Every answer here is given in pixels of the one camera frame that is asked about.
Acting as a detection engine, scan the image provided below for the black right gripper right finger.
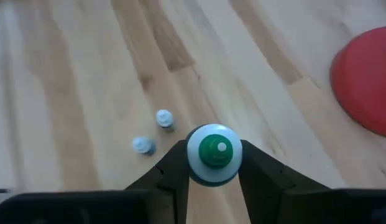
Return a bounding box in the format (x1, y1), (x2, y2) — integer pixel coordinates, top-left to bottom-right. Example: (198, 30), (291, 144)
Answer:
(239, 139), (329, 224)

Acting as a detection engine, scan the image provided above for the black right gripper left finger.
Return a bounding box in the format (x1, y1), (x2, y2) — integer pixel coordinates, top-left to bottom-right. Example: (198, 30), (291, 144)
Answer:
(126, 139), (191, 224)

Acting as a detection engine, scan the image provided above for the small white-capped dropper bottle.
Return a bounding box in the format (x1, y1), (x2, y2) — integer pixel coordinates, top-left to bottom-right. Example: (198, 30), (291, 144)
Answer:
(131, 136), (156, 156)
(155, 109), (177, 132)

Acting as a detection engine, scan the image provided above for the large green-capped colouring bottle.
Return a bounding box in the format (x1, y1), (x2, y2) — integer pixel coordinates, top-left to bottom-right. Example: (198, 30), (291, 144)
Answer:
(185, 123), (244, 187)

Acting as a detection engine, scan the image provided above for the red desk lamp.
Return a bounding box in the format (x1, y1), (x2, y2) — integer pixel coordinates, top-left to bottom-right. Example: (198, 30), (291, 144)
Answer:
(330, 26), (386, 139)

